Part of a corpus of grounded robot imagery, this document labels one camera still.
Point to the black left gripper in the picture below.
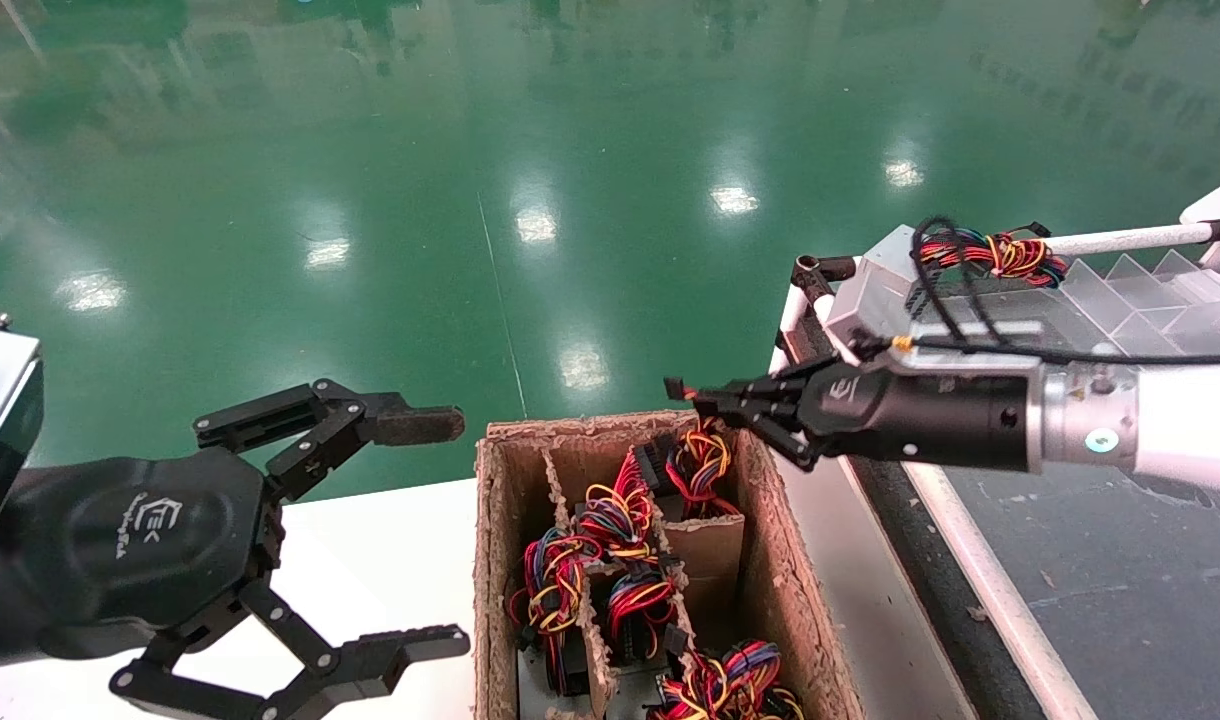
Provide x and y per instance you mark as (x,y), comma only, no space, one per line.
(150,540)

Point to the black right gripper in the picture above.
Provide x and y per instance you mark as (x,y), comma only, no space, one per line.
(930,420)

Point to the brown cardboard box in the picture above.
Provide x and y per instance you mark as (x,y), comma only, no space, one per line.
(510,520)

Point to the short cardboard divider panel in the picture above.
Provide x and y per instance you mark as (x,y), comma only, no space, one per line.
(715,550)

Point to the long cardboard divider strip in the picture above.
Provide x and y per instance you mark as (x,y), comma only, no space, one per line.
(560,490)

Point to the clear acrylic divider rack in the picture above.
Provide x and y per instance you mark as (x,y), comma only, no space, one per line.
(1170,310)

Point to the white frame leg pipe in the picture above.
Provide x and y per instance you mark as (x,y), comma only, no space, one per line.
(792,315)

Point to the long white frame pipe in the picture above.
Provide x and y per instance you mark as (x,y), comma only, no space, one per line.
(990,590)

